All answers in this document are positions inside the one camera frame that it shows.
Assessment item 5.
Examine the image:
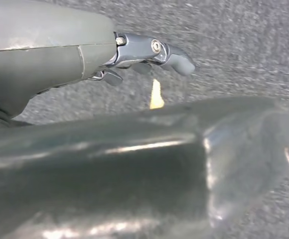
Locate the yellow floor tape outline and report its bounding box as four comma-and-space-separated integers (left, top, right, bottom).
149, 79, 165, 110

